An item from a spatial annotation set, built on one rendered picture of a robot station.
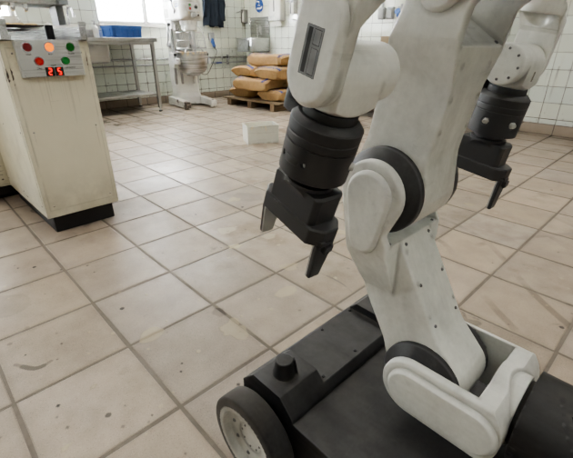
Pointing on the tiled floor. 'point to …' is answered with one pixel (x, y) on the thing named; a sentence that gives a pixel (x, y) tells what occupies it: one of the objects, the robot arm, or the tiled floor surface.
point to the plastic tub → (260, 132)
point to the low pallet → (256, 103)
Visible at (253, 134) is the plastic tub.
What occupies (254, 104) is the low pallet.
